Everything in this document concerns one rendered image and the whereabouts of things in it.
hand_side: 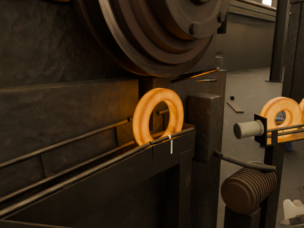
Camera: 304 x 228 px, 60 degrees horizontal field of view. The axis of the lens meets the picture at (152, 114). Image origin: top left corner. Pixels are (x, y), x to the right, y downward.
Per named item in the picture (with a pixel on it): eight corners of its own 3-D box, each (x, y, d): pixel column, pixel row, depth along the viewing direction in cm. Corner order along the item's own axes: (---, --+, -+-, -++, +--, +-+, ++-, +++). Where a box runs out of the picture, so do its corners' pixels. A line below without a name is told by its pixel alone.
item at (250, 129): (233, 136, 99) (232, 121, 98) (255, 132, 101) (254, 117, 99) (241, 141, 94) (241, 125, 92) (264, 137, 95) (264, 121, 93)
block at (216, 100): (183, 158, 98) (185, 94, 93) (195, 152, 104) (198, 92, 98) (207, 166, 91) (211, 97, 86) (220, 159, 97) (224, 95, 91)
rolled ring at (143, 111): (184, 86, 80) (176, 85, 82) (140, 92, 67) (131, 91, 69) (183, 144, 84) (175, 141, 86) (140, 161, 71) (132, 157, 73)
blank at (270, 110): (258, 99, 96) (263, 101, 93) (296, 94, 99) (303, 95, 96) (258, 139, 100) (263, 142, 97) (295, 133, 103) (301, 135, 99)
